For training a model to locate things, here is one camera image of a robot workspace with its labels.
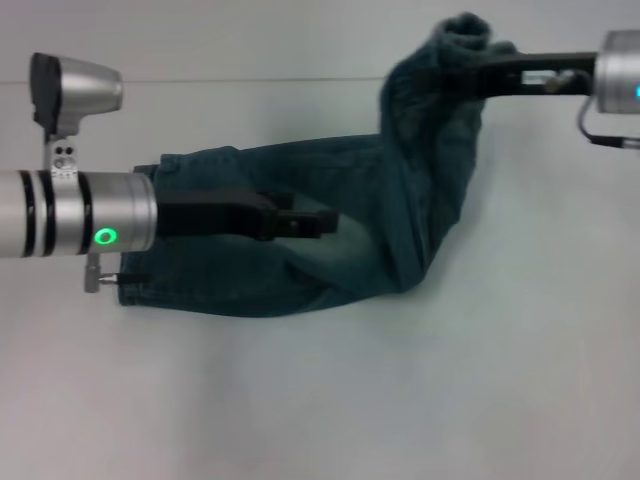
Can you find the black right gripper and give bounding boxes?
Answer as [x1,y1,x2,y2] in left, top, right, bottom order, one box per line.
[416,49,599,101]

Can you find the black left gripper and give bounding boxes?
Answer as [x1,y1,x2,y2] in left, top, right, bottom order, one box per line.
[156,189,339,242]

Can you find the blue denim shorts with print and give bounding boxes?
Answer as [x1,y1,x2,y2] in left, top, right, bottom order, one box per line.
[118,12,521,321]

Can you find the right arm plug with cable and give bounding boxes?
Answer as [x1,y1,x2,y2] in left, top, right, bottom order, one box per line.
[577,97,640,151]

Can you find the arm plug with cable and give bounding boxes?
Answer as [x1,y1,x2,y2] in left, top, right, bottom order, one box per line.
[82,252,149,294]
[577,97,640,151]

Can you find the left arm plug with cable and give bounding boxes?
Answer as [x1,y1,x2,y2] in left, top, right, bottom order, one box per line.
[82,252,149,294]

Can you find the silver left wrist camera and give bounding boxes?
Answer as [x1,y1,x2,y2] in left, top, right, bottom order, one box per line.
[28,52,125,181]

